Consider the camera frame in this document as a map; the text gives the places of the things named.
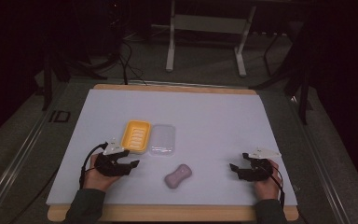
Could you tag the person's right hand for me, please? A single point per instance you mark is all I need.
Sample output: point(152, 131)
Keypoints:
point(268, 186)

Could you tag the white metal stand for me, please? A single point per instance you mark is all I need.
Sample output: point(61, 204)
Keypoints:
point(211, 25)

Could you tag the person's left hand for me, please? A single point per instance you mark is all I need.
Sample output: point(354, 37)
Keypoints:
point(97, 180)

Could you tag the metal floor rail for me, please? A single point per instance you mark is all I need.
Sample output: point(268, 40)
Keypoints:
point(320, 161)
point(15, 155)

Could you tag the yellow soap dish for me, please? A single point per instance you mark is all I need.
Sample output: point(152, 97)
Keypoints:
point(135, 136)

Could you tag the white table mat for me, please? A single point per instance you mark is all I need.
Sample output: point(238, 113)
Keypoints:
point(211, 130)

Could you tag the clear plastic lid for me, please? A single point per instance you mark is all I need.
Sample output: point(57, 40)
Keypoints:
point(162, 140)

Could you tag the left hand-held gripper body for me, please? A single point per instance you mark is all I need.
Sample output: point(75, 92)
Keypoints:
point(110, 166)

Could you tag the dark metal stand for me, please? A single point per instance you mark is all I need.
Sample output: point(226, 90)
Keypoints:
point(303, 93)

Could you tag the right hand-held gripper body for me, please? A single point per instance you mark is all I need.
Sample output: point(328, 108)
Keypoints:
point(258, 169)

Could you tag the purple soap bar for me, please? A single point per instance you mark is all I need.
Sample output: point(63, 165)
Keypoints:
point(177, 176)

